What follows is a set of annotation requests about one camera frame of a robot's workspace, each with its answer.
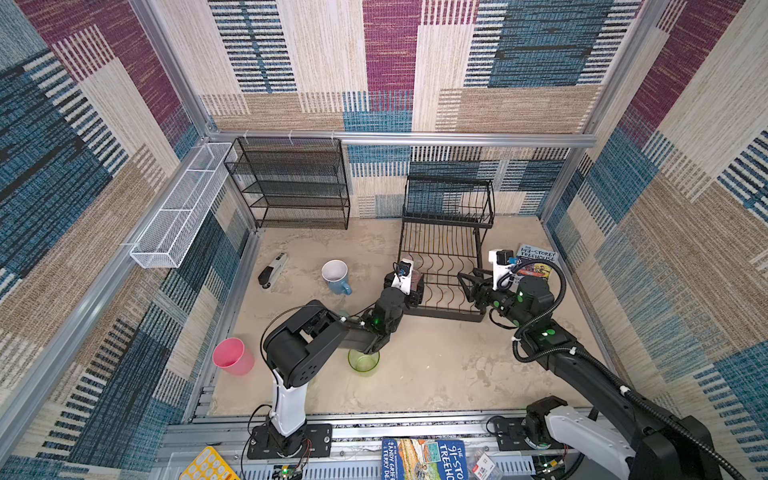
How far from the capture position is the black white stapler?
1.01 m

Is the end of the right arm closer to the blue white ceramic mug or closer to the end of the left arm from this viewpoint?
the end of the left arm

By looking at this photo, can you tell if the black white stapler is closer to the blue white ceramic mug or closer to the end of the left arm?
the blue white ceramic mug

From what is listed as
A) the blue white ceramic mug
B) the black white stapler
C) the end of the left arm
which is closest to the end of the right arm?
the end of the left arm

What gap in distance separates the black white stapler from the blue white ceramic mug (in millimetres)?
204

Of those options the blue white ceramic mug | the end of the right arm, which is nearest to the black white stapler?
the blue white ceramic mug

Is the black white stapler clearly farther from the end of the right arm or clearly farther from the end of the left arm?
the end of the right arm

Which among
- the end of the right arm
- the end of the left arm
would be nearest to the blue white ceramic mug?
the end of the left arm

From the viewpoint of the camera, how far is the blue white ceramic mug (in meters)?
0.94

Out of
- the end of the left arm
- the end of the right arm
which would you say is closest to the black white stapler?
the end of the left arm

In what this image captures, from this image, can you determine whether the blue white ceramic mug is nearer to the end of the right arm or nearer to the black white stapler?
the black white stapler
